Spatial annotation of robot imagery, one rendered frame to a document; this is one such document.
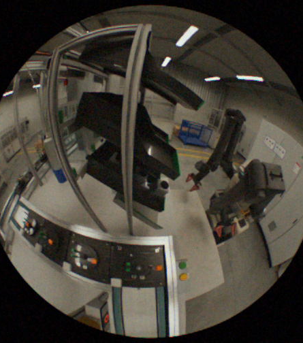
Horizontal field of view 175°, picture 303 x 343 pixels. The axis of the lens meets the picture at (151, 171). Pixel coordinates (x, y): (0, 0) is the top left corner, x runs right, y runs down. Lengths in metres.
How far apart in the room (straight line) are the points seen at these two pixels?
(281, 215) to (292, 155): 1.33
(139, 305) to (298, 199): 3.03
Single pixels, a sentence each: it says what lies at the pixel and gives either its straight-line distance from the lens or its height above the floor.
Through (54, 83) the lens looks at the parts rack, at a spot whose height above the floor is 1.57.
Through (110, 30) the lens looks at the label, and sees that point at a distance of 0.22.
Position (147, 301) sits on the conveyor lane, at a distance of 0.65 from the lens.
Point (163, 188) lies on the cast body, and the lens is 0.33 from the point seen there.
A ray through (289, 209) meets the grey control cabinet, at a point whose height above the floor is 1.04.
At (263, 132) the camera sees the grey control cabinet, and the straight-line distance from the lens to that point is 3.33.
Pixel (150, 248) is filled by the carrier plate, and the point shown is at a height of 0.97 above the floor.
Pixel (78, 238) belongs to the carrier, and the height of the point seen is 0.97.
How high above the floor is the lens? 1.51
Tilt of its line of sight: 39 degrees down
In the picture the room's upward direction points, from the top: 10 degrees clockwise
